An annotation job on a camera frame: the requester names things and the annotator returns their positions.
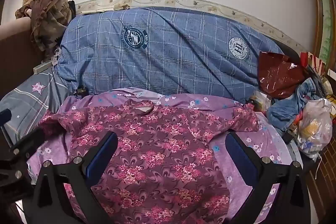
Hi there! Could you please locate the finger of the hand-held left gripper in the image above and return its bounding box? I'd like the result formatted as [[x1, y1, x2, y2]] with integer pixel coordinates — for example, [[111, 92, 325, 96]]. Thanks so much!
[[0, 108, 12, 123], [9, 127, 46, 161]]

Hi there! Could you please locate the purple floral bedsheet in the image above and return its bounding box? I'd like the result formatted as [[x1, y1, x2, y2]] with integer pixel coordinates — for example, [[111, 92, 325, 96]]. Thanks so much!
[[26, 88, 292, 224]]

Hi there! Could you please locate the grey star-print pillow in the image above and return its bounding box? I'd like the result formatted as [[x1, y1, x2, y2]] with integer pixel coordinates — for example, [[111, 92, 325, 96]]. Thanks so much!
[[0, 70, 71, 146]]

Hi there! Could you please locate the white flat box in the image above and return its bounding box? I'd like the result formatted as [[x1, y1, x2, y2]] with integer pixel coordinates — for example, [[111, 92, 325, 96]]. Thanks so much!
[[34, 61, 53, 73]]

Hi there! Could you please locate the blue denim garment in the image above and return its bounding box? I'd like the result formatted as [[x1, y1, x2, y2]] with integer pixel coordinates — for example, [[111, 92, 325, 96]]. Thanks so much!
[[268, 78, 319, 130]]

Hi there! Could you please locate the red plastic bag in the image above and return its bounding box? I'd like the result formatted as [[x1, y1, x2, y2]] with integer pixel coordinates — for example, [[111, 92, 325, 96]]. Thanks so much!
[[257, 51, 306, 98]]

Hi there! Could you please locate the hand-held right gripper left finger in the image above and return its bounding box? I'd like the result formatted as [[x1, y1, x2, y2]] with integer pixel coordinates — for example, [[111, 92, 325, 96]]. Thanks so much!
[[22, 132, 118, 224]]

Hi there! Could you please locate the blue plaid quilt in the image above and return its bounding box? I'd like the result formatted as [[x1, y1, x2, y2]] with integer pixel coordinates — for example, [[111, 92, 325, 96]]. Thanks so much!
[[52, 7, 285, 104]]

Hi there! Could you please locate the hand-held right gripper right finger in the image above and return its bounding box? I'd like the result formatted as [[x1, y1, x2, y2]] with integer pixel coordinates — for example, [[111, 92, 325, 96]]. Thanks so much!
[[226, 132, 311, 224]]

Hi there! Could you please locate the brown floral cloth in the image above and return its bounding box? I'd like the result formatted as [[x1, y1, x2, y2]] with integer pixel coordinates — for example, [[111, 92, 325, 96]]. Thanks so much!
[[15, 0, 76, 52]]

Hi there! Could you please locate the brown headboard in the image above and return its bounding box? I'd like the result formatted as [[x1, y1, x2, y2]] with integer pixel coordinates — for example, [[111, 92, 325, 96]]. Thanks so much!
[[0, 17, 48, 98]]

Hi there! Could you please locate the brown wooden cabinet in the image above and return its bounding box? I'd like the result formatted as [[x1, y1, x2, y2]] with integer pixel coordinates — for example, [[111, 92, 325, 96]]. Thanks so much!
[[306, 143, 336, 224]]

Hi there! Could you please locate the maroon floral shirt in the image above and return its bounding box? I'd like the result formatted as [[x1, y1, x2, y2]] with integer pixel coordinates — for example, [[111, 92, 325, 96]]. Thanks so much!
[[38, 98, 259, 224]]

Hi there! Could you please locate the red paper bag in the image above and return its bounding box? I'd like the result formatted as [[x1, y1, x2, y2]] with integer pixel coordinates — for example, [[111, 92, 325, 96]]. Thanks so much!
[[301, 52, 327, 75]]

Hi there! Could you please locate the clear plastic bag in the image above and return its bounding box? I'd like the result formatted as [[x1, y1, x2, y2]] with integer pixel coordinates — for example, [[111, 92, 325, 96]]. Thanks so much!
[[297, 98, 334, 159]]

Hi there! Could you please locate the wood-framed bamboo painting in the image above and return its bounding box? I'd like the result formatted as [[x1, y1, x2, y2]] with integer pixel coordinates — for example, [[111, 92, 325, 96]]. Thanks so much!
[[308, 0, 336, 64]]

